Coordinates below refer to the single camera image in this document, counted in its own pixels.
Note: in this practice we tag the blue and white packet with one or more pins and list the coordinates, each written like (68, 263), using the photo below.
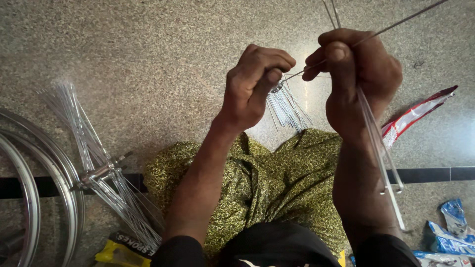
(441, 259)
(451, 243)
(454, 217)

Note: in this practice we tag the green patterned wrap garment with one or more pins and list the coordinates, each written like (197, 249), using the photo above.
(278, 181)

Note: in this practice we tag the yellow and black packet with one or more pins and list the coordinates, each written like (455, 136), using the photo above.
(118, 252)

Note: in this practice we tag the chrome bicycle wheel rim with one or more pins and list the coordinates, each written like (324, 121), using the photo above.
(32, 196)
(70, 193)

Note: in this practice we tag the red and white packet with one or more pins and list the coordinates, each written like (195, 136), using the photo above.
(412, 117)

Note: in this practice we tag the single steel spoke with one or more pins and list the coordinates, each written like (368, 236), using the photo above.
(386, 30)

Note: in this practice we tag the person's left hand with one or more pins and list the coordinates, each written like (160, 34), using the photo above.
(241, 92)

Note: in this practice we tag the silver axle hub with spokes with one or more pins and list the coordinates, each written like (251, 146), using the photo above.
(97, 172)

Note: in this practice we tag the small silver hub with spokes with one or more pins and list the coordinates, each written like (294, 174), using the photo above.
(287, 109)

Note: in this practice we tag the person's right hand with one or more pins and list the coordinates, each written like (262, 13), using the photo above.
(365, 78)

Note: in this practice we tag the black shirt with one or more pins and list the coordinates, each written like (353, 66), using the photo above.
(274, 248)

